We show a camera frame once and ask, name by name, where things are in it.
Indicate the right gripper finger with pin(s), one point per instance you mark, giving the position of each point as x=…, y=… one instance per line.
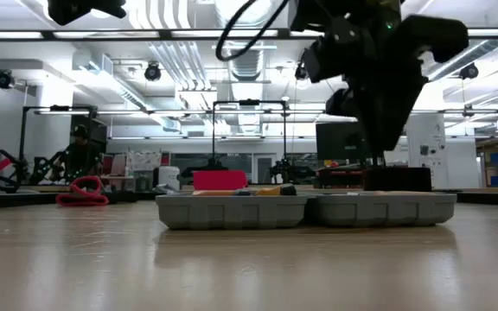
x=387, y=116
x=344, y=105

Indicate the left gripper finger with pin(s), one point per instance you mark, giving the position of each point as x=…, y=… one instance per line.
x=80, y=8

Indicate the small black orange tool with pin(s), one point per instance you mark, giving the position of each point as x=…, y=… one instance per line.
x=241, y=193

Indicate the grey plastic tool case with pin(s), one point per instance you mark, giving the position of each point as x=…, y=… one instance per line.
x=231, y=213

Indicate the black background robot arm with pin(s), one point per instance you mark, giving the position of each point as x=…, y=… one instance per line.
x=294, y=170
x=41, y=168

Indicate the black computer monitor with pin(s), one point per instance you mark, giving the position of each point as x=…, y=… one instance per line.
x=340, y=142

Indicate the black box on table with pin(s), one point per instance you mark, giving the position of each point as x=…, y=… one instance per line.
x=398, y=179

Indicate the red plastic bin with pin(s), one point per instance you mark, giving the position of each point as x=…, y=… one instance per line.
x=219, y=179

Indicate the person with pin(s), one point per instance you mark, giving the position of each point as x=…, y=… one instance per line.
x=80, y=157

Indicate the red storage crate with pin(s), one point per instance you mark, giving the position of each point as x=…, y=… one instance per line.
x=107, y=163

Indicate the white canister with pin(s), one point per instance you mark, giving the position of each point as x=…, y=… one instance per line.
x=170, y=177

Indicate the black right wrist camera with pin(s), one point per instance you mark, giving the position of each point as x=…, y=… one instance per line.
x=327, y=56

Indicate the black aluminium table frame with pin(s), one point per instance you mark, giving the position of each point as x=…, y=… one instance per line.
x=491, y=198

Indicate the black rig frame with light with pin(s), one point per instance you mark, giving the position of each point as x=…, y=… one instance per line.
x=23, y=138

